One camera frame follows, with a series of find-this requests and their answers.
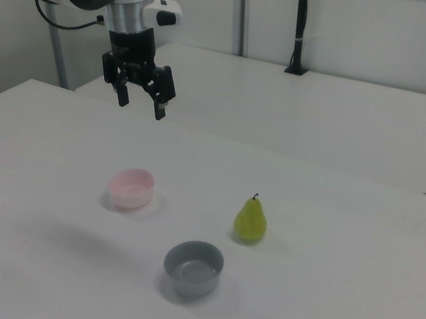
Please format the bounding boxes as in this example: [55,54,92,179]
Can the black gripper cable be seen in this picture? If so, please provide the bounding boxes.
[30,0,109,37]

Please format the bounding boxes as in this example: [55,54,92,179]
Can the grey metal frame post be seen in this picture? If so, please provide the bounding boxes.
[221,0,259,59]

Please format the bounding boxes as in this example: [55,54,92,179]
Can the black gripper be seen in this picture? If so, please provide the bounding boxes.
[94,22,186,124]

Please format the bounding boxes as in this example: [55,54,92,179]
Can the green pear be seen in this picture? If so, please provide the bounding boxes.
[230,189,273,246]

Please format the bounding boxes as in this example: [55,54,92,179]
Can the grey plastic bowl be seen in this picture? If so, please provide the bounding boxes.
[159,235,228,302]

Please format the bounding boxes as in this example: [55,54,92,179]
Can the pink plastic bowl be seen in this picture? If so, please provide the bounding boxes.
[104,163,158,216]

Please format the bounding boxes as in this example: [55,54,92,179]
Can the black pole with clamp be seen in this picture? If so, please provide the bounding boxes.
[283,0,319,77]

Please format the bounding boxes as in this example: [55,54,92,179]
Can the white side table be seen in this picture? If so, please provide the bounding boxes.
[67,29,426,196]

